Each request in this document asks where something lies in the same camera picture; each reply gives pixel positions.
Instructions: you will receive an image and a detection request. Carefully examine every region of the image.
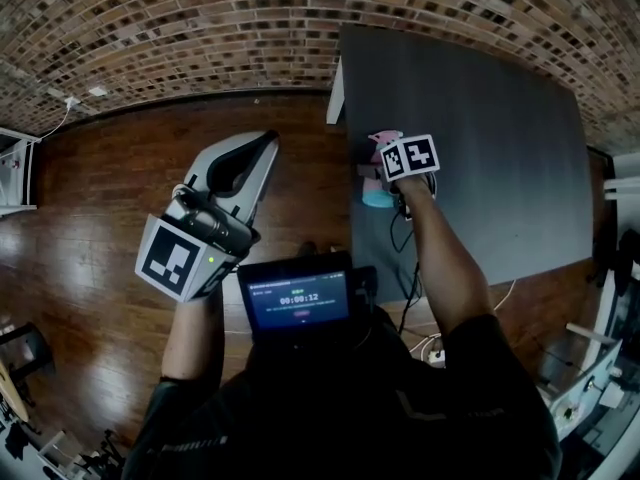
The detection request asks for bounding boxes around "person's dark shirt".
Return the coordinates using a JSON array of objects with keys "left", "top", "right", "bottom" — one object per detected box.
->
[{"left": 121, "top": 305, "right": 562, "bottom": 480}]

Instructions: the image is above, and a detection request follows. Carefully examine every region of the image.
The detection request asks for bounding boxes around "white floor cable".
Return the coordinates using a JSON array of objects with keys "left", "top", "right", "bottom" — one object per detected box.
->
[{"left": 493, "top": 277, "right": 517, "bottom": 311}]

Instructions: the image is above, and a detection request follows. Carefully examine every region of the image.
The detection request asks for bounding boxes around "white frame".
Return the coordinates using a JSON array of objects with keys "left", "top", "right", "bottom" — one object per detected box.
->
[{"left": 601, "top": 151, "right": 640, "bottom": 202}]

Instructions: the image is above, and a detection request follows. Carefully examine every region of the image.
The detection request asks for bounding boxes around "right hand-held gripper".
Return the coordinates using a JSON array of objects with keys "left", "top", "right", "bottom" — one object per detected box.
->
[{"left": 356, "top": 134, "right": 443, "bottom": 200}]

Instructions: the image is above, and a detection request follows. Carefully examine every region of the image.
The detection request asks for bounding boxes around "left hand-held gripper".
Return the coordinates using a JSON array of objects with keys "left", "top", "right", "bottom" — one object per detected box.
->
[{"left": 133, "top": 129, "right": 281, "bottom": 303}]

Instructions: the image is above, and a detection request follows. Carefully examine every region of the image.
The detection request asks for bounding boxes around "pink and blue item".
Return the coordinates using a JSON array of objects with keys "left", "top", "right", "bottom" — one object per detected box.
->
[{"left": 360, "top": 129, "right": 405, "bottom": 210}]

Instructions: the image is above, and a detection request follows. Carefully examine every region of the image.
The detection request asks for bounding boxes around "white shelf unit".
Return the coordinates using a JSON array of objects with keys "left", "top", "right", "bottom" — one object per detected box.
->
[{"left": 0, "top": 126, "right": 42, "bottom": 218}]

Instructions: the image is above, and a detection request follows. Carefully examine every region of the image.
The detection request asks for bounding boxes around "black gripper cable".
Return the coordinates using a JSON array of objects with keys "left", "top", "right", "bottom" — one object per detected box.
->
[{"left": 388, "top": 195, "right": 427, "bottom": 335}]

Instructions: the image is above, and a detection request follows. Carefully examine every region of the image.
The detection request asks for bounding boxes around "black chair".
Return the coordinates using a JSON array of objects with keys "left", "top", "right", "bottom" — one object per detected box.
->
[{"left": 0, "top": 321, "right": 57, "bottom": 395}]

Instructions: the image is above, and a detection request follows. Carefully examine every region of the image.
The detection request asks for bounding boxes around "black tablet with lit screen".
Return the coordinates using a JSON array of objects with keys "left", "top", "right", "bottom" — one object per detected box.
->
[{"left": 236, "top": 250, "right": 354, "bottom": 345}]

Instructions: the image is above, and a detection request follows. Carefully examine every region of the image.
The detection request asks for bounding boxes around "black tablet mount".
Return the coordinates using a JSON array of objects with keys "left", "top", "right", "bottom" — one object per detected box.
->
[{"left": 351, "top": 265, "right": 380, "bottom": 310}]

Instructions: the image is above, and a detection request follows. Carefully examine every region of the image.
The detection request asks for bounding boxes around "person's right forearm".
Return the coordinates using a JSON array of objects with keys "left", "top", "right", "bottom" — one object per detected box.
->
[{"left": 398, "top": 174, "right": 495, "bottom": 340}]

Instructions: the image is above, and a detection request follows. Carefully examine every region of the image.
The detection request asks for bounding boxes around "white workbench with clutter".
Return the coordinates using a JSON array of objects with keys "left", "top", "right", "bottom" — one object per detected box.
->
[{"left": 537, "top": 266, "right": 640, "bottom": 472}]

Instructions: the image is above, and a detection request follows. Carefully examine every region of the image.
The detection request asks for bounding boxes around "white power strip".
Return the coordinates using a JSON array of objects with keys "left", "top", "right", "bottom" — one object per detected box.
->
[{"left": 421, "top": 334, "right": 447, "bottom": 370}]

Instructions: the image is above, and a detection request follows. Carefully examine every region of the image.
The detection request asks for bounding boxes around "dark grey table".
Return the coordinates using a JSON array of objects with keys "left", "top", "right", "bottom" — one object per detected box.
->
[{"left": 326, "top": 22, "right": 596, "bottom": 302}]

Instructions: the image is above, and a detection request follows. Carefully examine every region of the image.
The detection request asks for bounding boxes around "person's left forearm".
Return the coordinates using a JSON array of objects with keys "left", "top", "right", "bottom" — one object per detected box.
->
[{"left": 160, "top": 286, "right": 225, "bottom": 385}]

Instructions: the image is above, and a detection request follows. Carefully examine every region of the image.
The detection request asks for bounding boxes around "round wooden tabletop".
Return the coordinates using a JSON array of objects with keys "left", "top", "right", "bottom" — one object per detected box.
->
[{"left": 0, "top": 357, "right": 31, "bottom": 425}]

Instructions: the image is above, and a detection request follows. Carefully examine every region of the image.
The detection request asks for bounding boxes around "white plug with cable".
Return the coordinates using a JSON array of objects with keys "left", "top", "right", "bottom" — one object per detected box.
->
[{"left": 35, "top": 96, "right": 82, "bottom": 142}]

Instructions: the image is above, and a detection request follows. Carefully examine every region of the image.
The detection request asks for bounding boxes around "black stand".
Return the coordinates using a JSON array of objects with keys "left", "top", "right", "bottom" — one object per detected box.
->
[{"left": 585, "top": 226, "right": 640, "bottom": 290}]

